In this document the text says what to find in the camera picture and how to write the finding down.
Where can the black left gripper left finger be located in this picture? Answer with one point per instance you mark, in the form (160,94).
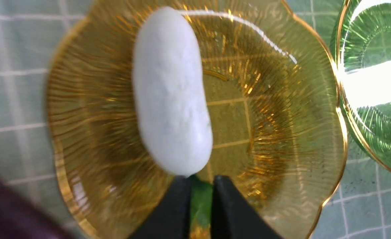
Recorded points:
(170,219)

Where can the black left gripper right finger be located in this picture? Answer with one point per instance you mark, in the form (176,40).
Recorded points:
(232,217)

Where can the white radish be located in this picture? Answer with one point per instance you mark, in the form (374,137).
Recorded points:
(171,107)

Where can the dark purple eggplant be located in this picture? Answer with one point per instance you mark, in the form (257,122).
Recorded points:
(20,219)

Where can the amber glass plate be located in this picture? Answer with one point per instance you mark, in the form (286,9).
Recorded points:
(272,96)

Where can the green checkered tablecloth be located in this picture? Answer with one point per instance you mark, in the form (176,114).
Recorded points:
(29,32)

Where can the green glass plate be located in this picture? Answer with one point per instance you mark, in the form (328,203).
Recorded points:
(361,46)

